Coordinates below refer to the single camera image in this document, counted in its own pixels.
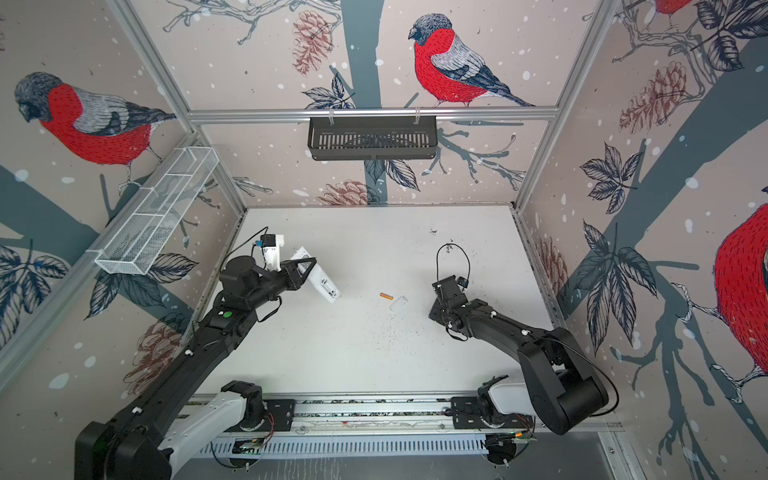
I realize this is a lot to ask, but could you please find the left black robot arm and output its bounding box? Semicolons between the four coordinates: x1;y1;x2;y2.
74;256;317;479

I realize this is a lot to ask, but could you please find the white wire mesh basket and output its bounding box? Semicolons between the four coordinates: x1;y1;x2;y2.
95;146;219;275

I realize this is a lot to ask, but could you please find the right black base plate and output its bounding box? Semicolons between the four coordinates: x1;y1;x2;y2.
443;397;535;431

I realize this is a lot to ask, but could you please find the left camera black cable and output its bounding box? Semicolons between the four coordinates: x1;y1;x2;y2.
218;226;270;271

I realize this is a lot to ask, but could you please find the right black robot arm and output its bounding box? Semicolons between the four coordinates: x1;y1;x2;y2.
429;276;620;435

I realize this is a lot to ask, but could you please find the white battery cover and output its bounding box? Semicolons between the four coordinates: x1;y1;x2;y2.
389;296;408;313

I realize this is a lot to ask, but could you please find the white slotted cable duct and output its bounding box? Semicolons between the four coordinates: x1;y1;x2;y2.
195;434;488;460

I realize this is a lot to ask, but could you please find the black wall basket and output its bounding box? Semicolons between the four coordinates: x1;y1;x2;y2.
307;116;438;161

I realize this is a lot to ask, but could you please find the camera black cable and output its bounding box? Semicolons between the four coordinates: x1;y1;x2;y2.
218;226;270;271
435;242;472;284

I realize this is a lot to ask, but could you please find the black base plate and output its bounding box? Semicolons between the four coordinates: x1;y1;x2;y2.
443;397;535;431
227;399;296;433

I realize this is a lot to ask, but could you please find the aluminium front rail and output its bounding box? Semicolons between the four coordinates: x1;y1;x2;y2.
179;392;625;439

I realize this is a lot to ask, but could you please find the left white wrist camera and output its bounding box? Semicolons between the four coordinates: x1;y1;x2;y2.
260;234;284;271

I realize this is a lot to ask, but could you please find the right camera black cable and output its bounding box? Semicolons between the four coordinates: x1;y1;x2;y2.
435;242;472;284

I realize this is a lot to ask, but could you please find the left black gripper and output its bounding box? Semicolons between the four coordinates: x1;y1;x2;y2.
246;255;316;311

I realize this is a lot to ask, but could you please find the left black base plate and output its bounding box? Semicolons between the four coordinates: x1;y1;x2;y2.
227;399;296;433

